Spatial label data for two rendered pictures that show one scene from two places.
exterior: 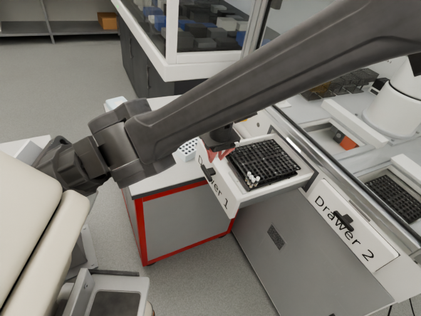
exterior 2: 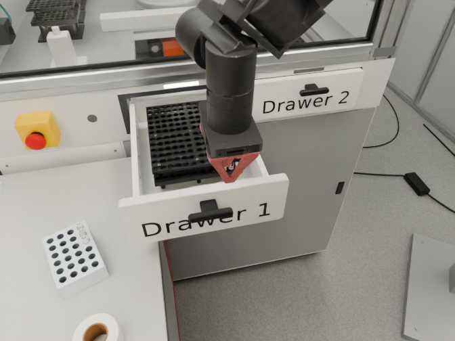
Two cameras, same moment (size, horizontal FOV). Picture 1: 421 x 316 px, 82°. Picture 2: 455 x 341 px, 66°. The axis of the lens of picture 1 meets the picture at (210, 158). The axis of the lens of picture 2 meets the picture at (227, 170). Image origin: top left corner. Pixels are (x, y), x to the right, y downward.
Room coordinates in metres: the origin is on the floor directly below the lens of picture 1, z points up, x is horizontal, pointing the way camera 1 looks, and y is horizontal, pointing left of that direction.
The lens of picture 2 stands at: (0.39, 0.33, 1.36)
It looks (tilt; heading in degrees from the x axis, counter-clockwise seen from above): 44 degrees down; 291
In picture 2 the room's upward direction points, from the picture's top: straight up
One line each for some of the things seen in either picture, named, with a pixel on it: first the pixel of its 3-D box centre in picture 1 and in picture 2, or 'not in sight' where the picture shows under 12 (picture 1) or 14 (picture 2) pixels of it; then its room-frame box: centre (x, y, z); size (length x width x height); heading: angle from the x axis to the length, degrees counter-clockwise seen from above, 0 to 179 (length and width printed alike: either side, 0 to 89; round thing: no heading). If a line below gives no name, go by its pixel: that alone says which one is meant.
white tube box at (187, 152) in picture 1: (189, 148); (74, 257); (0.79, 0.10, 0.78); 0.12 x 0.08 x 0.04; 144
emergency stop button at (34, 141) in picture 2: not in sight; (36, 140); (1.00, -0.07, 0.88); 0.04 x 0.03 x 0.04; 34
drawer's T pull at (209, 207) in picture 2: (209, 172); (209, 209); (0.56, -0.01, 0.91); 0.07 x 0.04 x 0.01; 34
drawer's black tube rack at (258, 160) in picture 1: (261, 164); (191, 142); (0.68, -0.20, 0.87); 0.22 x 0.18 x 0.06; 124
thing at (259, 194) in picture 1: (262, 165); (191, 141); (0.69, -0.20, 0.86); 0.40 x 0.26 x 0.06; 124
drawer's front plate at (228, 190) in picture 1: (215, 176); (207, 210); (0.57, -0.03, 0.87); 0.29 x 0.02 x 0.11; 34
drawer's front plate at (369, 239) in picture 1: (346, 222); (306, 95); (0.49, -0.47, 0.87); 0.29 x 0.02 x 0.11; 34
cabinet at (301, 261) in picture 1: (324, 201); (189, 138); (0.98, -0.72, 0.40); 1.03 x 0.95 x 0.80; 34
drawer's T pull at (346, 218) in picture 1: (346, 219); (312, 88); (0.47, -0.45, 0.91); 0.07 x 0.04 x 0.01; 34
